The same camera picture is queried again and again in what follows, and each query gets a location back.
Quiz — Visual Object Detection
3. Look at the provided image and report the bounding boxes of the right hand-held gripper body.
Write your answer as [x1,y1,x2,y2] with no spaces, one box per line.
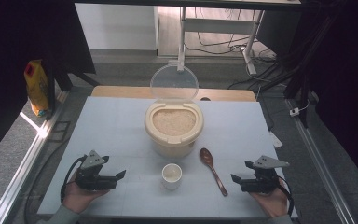
[239,155,291,194]

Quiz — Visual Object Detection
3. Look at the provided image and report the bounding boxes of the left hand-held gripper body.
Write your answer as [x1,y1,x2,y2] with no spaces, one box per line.
[74,149,118,191]

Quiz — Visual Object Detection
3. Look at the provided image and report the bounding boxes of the brown wooden spoon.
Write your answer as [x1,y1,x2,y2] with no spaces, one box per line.
[200,147,229,198]

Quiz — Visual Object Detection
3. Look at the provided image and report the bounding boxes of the white cup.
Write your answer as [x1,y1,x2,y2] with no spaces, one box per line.
[161,162,183,191]

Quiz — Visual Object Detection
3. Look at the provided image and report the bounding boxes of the beige rice container clear lid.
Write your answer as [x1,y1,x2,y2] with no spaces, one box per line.
[144,60,205,158]

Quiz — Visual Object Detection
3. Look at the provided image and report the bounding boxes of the uncooked rice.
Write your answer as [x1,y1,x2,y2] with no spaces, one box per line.
[152,109,197,137]

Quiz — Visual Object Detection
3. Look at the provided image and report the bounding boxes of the person's right hand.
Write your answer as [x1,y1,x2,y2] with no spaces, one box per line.
[250,178,290,218]

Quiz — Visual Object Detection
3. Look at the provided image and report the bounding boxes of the person's left hand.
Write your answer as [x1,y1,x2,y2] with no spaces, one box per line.
[62,172,110,215]

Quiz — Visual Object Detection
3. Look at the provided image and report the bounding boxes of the white table mat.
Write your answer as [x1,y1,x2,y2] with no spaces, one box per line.
[36,96,298,219]

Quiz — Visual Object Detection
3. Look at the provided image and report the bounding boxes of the white paper label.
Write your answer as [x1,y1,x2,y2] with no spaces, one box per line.
[268,130,284,149]

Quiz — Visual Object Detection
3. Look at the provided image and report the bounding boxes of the black metal stand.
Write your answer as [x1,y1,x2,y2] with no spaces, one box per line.
[53,59,101,94]

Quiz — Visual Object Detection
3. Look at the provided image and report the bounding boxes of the yellow bag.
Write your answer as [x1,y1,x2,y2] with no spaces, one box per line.
[23,59,50,118]

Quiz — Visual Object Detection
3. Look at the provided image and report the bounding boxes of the black curtain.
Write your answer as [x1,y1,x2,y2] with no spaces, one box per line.
[0,0,96,166]
[287,0,358,194]

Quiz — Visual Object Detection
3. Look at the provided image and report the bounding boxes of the white cabinet panel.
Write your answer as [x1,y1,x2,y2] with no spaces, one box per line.
[74,3,159,51]

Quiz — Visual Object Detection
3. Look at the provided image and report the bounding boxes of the dark box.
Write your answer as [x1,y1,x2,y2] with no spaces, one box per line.
[255,8,303,58]

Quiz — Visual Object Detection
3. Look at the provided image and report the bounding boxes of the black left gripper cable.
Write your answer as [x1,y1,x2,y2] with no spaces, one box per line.
[60,154,88,204]

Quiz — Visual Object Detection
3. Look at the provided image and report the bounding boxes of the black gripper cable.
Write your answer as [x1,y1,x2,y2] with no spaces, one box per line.
[278,176,295,217]
[60,154,88,204]

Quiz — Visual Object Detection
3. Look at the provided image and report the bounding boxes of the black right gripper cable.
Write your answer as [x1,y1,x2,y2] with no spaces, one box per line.
[278,176,295,217]

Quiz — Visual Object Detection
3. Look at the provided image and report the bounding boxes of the aluminium frame rail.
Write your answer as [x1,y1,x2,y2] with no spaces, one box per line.
[0,90,70,224]
[284,98,358,224]

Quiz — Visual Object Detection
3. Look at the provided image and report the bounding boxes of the black floor cables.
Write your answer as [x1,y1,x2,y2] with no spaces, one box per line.
[185,7,293,91]

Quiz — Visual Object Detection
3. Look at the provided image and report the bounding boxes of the white metal desk frame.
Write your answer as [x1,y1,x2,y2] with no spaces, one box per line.
[177,6,267,76]

